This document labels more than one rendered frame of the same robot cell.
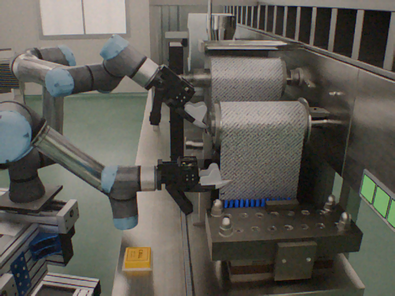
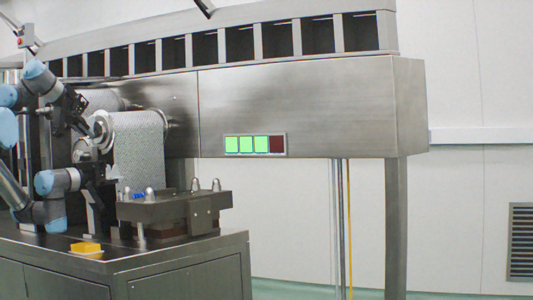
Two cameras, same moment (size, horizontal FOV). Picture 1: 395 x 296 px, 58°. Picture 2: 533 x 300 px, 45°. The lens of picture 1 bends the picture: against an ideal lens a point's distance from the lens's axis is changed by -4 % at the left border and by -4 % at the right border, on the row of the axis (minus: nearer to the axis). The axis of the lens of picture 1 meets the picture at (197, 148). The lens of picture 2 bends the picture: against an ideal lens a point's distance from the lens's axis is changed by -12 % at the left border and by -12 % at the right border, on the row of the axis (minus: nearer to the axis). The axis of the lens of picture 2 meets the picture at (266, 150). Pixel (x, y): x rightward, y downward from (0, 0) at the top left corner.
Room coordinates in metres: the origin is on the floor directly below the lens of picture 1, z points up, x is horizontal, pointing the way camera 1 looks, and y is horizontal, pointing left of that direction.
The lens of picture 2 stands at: (-0.91, 1.31, 1.29)
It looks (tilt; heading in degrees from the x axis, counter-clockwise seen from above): 3 degrees down; 311
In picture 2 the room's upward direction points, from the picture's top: 3 degrees counter-clockwise
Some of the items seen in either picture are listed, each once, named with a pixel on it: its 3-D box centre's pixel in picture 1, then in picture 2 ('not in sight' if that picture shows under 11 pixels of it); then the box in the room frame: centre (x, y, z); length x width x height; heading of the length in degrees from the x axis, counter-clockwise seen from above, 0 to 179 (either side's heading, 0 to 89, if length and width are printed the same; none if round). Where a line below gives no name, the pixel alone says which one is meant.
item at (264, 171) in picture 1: (260, 174); (140, 170); (0.96, -0.18, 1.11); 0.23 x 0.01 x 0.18; 95
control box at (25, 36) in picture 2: not in sight; (24, 35); (1.56, -0.04, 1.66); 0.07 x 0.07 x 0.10; 4
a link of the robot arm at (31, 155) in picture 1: (22, 158); not in sight; (1.35, 0.72, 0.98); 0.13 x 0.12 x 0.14; 135
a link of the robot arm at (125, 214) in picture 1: (124, 206); (50, 214); (0.94, 0.22, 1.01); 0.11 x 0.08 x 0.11; 20
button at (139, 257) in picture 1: (137, 257); (85, 247); (0.83, 0.17, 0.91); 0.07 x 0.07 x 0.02; 5
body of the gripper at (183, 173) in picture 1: (178, 174); (88, 175); (0.94, 0.05, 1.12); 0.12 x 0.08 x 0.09; 95
